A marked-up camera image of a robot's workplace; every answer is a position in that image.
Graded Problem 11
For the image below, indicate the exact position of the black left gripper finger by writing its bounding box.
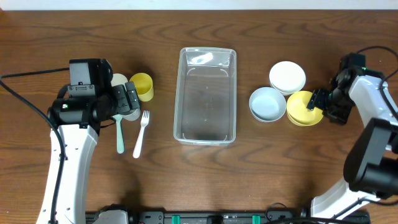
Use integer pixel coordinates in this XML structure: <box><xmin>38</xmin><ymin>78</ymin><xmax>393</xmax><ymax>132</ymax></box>
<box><xmin>125</xmin><ymin>82</ymin><xmax>140</xmax><ymax>110</ymax></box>
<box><xmin>113</xmin><ymin>84</ymin><xmax>130</xmax><ymax>114</ymax></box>

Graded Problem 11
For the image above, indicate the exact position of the yellow plastic cup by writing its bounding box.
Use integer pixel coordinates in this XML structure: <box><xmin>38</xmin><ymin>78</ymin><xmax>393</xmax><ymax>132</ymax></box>
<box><xmin>129</xmin><ymin>73</ymin><xmax>154</xmax><ymax>102</ymax></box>

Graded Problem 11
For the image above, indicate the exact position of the white plastic cup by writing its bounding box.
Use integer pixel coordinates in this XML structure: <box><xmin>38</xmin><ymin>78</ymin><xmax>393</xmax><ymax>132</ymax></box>
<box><xmin>111</xmin><ymin>73</ymin><xmax>141</xmax><ymax>121</ymax></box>

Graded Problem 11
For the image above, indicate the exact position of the white plastic fork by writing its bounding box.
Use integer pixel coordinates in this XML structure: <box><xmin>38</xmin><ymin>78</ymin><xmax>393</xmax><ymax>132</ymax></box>
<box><xmin>132</xmin><ymin>110</ymin><xmax>150</xmax><ymax>159</ymax></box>

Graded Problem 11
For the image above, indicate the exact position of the yellow plastic bowl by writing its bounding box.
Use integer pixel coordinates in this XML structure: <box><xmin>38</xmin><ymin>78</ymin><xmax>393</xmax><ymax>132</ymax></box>
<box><xmin>287</xmin><ymin>91</ymin><xmax>323</xmax><ymax>126</ymax></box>

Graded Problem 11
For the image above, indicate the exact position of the light green plastic spoon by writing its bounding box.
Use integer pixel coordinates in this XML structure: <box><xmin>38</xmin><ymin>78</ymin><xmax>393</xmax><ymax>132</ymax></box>
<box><xmin>113</xmin><ymin>114</ymin><xmax>125</xmax><ymax>154</ymax></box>

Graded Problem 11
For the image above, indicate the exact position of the white plastic bowl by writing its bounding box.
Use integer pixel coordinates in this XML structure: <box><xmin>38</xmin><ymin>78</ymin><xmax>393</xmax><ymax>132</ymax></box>
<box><xmin>269</xmin><ymin>61</ymin><xmax>307</xmax><ymax>96</ymax></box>

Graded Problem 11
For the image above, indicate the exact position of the light blue plastic bowl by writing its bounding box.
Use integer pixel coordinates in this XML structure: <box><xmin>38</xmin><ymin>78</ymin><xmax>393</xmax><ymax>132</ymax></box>
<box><xmin>249</xmin><ymin>87</ymin><xmax>287</xmax><ymax>123</ymax></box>

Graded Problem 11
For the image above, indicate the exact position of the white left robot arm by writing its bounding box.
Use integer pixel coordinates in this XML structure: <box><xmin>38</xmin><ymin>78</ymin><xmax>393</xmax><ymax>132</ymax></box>
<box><xmin>37</xmin><ymin>81</ymin><xmax>139</xmax><ymax>223</ymax></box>

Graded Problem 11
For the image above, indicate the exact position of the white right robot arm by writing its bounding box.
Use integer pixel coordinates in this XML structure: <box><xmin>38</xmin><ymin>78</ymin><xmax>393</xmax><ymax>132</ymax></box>
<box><xmin>309</xmin><ymin>66</ymin><xmax>397</xmax><ymax>222</ymax></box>

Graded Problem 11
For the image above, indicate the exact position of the clear plastic container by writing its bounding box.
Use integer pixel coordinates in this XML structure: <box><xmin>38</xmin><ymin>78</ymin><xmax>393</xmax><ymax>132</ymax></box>
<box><xmin>174</xmin><ymin>47</ymin><xmax>237</xmax><ymax>146</ymax></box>

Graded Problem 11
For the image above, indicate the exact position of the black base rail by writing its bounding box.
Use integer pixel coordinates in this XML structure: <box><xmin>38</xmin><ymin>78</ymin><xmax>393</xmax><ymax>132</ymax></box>
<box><xmin>85</xmin><ymin>204</ymin><xmax>371</xmax><ymax>224</ymax></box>

